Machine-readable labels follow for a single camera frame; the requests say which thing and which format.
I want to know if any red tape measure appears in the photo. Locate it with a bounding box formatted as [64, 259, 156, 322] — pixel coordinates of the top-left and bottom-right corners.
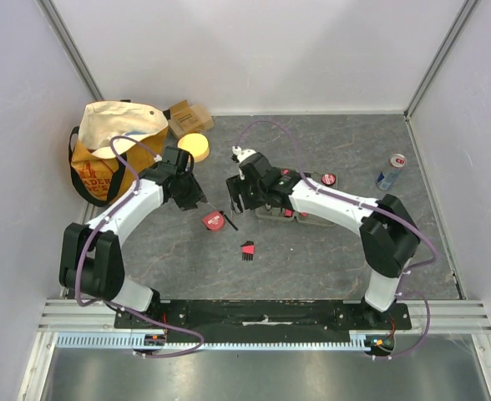
[202, 211, 225, 231]

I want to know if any red black hex key set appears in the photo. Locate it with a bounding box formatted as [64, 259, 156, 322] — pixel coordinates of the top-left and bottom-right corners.
[240, 241, 256, 261]

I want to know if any grey plastic tool case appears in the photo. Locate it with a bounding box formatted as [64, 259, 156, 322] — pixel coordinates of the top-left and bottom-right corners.
[256, 169, 342, 226]

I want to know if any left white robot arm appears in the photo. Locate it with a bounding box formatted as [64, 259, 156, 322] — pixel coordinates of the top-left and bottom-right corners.
[59, 146, 206, 328]

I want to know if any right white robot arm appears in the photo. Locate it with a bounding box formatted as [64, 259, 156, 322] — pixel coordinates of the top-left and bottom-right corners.
[226, 146, 420, 329]

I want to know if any brown cardboard box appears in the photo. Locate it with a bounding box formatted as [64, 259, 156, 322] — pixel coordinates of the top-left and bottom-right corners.
[166, 100, 214, 140]

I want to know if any yellow canvas tote bag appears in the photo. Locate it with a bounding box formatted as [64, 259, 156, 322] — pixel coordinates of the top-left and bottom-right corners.
[68, 100, 169, 207]

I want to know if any blue silver drink can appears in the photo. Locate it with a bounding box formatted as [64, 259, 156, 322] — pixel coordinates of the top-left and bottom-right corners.
[376, 154, 407, 190]

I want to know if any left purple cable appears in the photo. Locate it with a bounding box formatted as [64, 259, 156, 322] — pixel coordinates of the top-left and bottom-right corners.
[73, 135, 207, 360]

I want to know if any purple cable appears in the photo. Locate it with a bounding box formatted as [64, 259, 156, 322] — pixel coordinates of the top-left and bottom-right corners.
[235, 119, 439, 361]
[73, 135, 207, 360]

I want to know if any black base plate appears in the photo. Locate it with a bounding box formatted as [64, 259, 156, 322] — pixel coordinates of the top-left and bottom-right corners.
[114, 298, 413, 346]

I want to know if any slotted cable duct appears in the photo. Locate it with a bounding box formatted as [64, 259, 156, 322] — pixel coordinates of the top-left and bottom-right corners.
[56, 332, 371, 352]

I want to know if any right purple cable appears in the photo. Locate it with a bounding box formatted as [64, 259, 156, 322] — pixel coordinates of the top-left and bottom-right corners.
[235, 119, 439, 361]

